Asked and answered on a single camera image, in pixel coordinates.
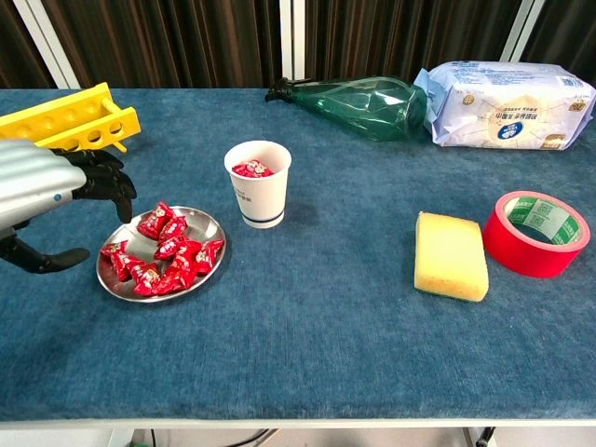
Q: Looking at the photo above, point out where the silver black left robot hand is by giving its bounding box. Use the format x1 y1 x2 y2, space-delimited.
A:
0 139 138 275

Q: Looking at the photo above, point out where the metal bowl of red candies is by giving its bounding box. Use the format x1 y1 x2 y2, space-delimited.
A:
95 206 228 304

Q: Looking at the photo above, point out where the white paper cup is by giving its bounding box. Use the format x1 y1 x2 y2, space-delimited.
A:
223 141 293 230

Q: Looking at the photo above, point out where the yellow plastic tube rack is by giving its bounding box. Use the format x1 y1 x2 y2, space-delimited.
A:
0 82 142 155

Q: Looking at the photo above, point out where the blue table cloth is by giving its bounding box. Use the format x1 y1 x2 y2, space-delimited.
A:
0 86 596 423

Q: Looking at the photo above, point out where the green plastic bottle black cap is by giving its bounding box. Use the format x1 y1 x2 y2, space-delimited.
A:
264 75 429 143

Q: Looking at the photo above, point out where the yellow sponge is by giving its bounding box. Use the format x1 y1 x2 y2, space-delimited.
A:
413 210 491 304

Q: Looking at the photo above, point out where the white blue wet wipes pack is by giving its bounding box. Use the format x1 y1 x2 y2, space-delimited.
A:
413 60 596 152

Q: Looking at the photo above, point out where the red tape roll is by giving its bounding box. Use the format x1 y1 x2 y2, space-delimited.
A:
481 189 591 279

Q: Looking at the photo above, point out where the white frame post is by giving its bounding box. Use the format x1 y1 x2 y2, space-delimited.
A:
278 0 307 81
11 0 81 89
499 0 547 64

